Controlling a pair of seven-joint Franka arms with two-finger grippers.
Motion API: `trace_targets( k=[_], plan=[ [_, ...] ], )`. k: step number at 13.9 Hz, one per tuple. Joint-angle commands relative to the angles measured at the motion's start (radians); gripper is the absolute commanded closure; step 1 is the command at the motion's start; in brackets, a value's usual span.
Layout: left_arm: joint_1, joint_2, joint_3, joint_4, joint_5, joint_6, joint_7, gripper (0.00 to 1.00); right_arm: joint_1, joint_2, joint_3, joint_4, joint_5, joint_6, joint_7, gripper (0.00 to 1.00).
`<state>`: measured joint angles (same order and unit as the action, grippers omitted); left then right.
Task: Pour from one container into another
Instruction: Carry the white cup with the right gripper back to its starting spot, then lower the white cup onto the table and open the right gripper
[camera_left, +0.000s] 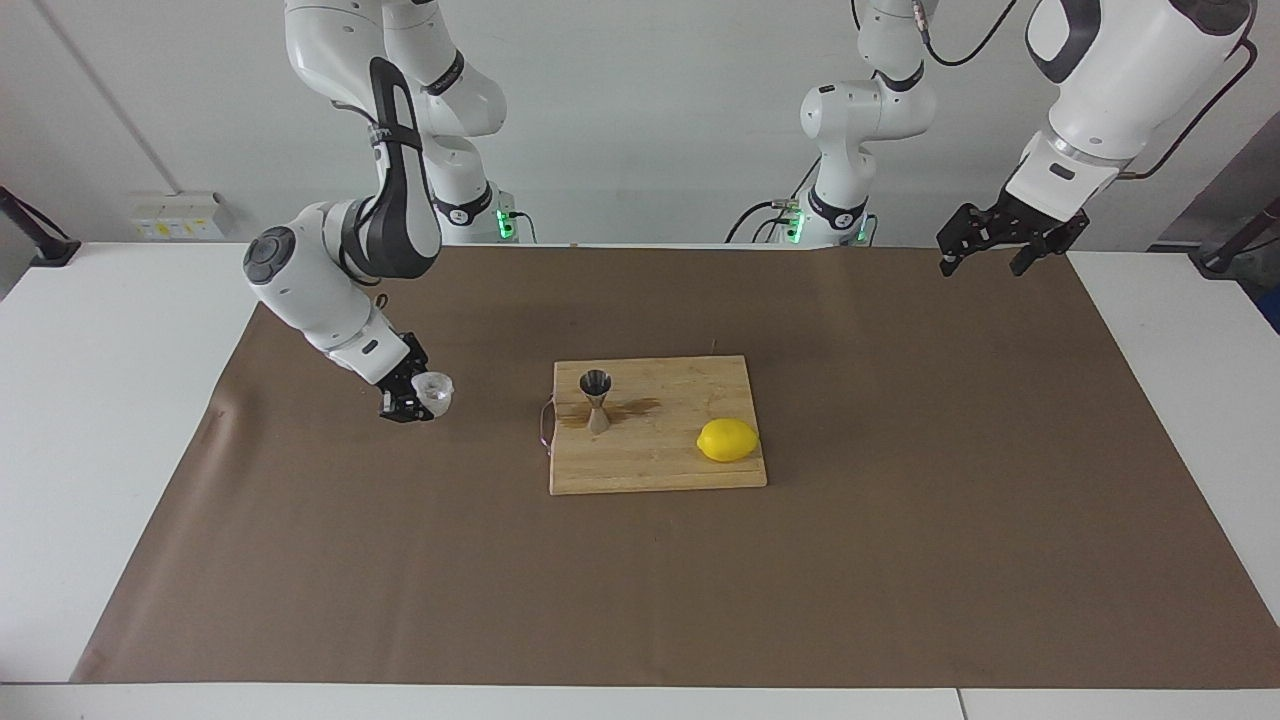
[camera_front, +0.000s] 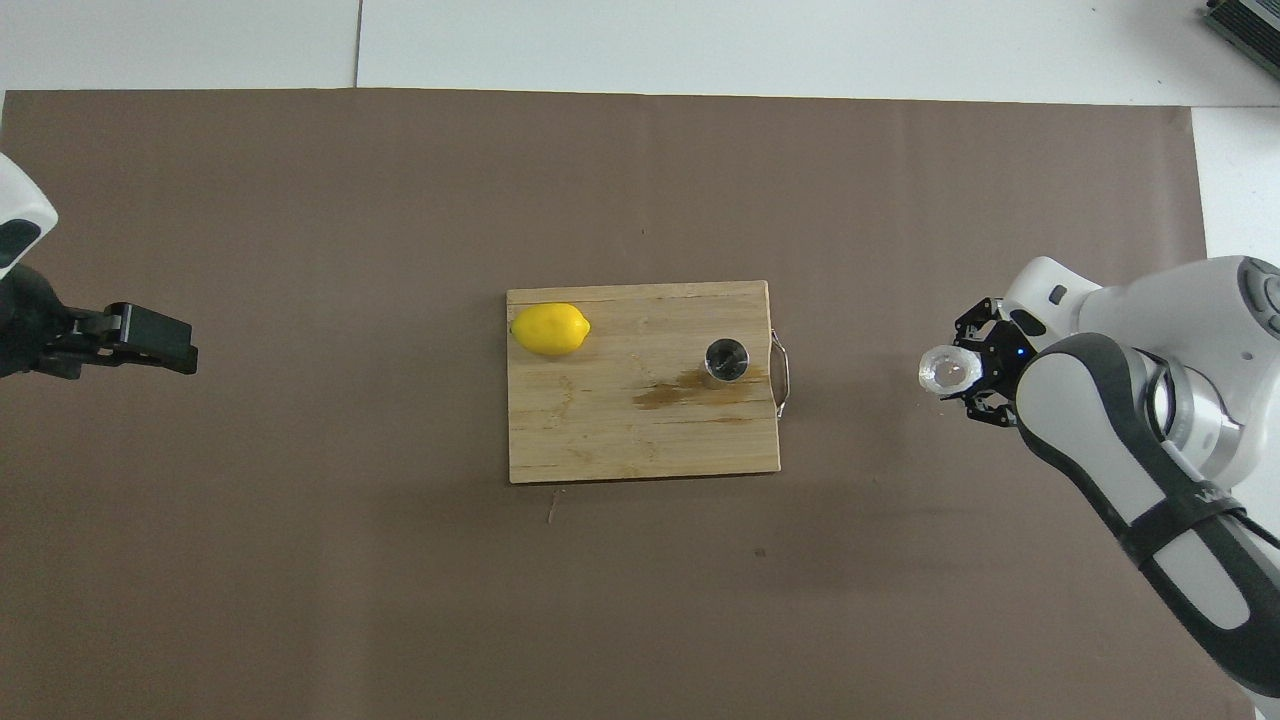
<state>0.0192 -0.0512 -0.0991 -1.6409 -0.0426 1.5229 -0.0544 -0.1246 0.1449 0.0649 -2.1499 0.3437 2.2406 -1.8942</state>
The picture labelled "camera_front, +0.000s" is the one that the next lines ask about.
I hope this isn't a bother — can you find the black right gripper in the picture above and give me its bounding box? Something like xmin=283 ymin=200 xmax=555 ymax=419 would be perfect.
xmin=940 ymin=296 xmax=1041 ymax=431

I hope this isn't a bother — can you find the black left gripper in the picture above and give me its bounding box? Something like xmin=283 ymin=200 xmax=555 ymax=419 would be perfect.
xmin=0 ymin=265 xmax=199 ymax=379

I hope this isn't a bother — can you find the clear faceted glass cup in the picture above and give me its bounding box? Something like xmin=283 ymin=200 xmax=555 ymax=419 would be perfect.
xmin=918 ymin=343 xmax=986 ymax=396

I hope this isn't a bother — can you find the steel double jigger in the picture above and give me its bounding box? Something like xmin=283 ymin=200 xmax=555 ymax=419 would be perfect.
xmin=704 ymin=338 xmax=751 ymax=384

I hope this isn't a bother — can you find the brown paper table mat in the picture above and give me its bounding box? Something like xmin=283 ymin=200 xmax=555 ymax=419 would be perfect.
xmin=0 ymin=88 xmax=1256 ymax=720

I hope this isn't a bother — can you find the wooden cutting board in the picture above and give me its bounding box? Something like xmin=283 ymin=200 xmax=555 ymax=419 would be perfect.
xmin=506 ymin=280 xmax=791 ymax=485

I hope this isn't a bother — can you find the yellow lemon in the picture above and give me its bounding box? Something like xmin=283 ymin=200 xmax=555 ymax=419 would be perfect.
xmin=510 ymin=303 xmax=592 ymax=358

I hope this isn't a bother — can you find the black ribbed device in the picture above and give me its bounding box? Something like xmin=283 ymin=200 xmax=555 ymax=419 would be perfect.
xmin=1200 ymin=0 xmax=1280 ymax=53

